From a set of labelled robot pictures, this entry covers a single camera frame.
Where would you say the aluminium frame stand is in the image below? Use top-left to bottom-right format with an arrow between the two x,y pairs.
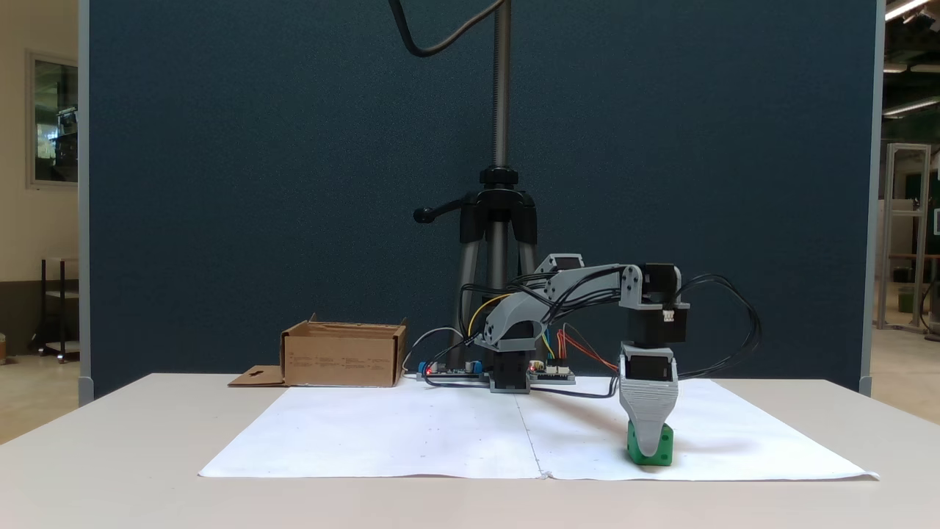
876,143 -> 934,333

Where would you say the ceiling light strip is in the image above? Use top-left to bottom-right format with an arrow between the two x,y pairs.
884,0 -> 933,22
883,96 -> 940,119

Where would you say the green die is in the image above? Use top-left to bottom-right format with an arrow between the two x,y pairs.
626,420 -> 675,467

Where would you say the black shelf rack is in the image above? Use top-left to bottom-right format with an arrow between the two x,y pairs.
28,256 -> 81,365

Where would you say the black and grey tripod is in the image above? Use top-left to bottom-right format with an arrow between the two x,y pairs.
413,0 -> 541,370

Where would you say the brown cardboard box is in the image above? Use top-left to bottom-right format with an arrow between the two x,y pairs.
228,314 -> 409,389

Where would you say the thick black camera cable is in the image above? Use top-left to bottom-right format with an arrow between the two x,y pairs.
388,0 -> 509,59

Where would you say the blue circuit board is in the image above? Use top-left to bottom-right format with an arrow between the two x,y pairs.
416,358 -> 490,384

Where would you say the orange wire pair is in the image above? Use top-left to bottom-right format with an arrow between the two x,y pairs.
556,323 -> 625,374

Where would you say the white paper sheet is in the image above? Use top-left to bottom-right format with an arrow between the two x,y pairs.
516,378 -> 881,483
198,384 -> 546,480

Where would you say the dark blue partition panel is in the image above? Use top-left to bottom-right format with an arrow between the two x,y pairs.
77,0 -> 883,406

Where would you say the wide ridged grey gripper finger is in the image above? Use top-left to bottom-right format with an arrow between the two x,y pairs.
618,380 -> 680,458

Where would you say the yellow wire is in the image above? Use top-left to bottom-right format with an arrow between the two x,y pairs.
467,293 -> 515,340

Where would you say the framed window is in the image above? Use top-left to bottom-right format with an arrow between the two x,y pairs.
25,49 -> 80,191

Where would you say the black cable with white connector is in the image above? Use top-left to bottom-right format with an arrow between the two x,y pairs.
529,367 -> 631,400

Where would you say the circuit board with coloured wires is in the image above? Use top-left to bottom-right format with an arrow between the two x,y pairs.
530,359 -> 576,386

